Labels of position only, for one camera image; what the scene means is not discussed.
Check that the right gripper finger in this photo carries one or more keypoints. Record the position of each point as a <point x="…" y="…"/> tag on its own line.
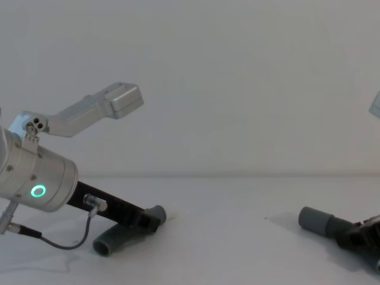
<point x="353" y="241"/>
<point x="368" y="222"/>

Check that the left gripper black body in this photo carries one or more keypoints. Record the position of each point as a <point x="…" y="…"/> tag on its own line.
<point x="115" y="205"/>

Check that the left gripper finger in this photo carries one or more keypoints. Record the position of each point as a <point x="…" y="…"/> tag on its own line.
<point x="148" y="223"/>

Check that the grey plastic elbow pipe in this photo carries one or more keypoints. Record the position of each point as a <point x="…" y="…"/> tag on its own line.
<point x="118" y="236"/>

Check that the grey straight plastic pipe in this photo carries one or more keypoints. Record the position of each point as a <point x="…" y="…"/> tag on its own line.
<point x="317" y="219"/>

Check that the white table cloth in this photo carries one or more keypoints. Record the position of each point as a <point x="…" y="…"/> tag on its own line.
<point x="225" y="237"/>

